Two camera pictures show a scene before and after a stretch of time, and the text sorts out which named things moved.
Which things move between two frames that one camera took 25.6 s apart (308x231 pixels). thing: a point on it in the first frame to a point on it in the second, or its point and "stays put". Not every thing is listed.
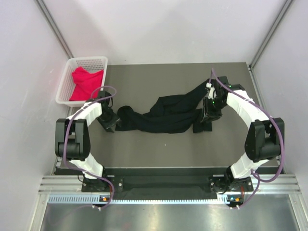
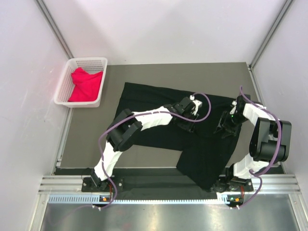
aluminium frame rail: (268, 183) stays put
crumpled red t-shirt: (87, 84) stays put
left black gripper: (115, 120) to (189, 126)
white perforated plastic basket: (90, 64) stays put
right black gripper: (211, 115) to (231, 131)
